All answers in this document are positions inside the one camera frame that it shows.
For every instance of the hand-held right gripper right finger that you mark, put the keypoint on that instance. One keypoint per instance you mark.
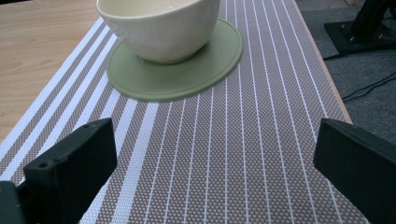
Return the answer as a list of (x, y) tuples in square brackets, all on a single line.
[(358, 168)]

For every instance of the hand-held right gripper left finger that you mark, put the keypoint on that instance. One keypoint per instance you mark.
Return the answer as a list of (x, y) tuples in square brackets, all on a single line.
[(71, 174)]

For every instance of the cream ceramic bowl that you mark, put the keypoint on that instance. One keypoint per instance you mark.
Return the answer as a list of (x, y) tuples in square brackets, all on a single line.
[(162, 28)]

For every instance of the striped woven placemat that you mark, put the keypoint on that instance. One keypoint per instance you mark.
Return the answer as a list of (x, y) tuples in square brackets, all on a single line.
[(236, 149)]

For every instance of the green round coaster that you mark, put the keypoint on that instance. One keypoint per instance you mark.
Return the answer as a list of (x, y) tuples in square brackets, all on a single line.
[(174, 81)]

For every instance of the black stand with base plate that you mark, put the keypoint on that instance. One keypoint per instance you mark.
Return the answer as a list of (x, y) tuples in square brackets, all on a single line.
[(362, 31)]

